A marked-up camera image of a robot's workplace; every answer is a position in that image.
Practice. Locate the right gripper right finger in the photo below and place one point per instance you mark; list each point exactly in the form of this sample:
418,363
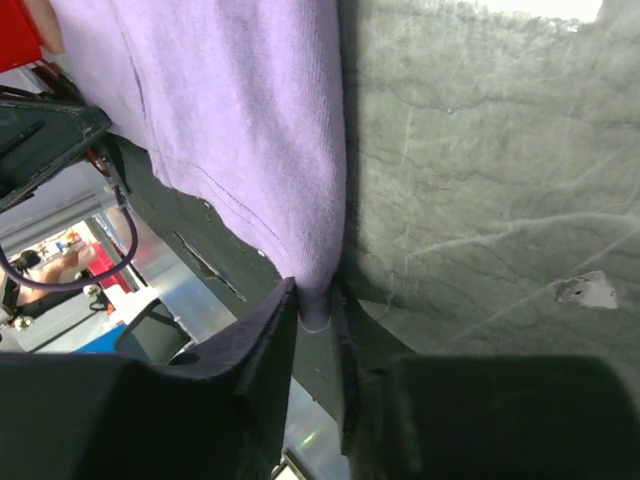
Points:
413,416

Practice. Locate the red plastic bin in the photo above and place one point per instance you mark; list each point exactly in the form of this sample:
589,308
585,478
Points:
19,41

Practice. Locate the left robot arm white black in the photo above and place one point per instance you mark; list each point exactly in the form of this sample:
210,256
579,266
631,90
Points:
41,138

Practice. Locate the purple t shirt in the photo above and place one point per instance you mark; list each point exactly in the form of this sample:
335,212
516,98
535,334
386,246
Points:
238,103

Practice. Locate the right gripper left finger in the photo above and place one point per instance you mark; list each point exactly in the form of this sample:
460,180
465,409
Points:
216,411

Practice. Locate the black base beam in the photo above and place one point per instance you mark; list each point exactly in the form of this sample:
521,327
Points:
231,269

